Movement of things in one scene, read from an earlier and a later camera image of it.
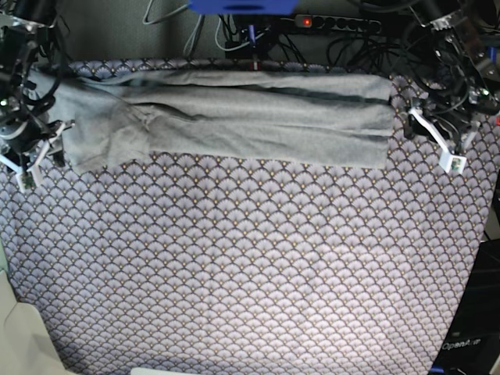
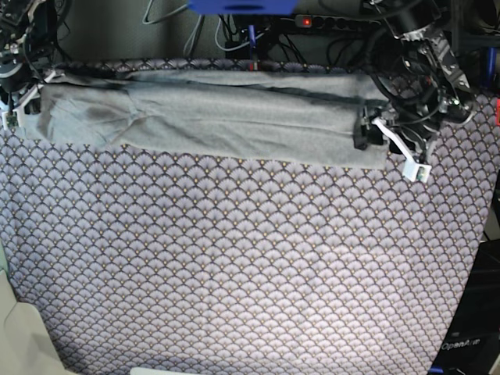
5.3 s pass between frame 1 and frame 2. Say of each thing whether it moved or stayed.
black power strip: stayed
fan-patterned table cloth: stayed
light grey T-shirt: stayed
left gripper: moved
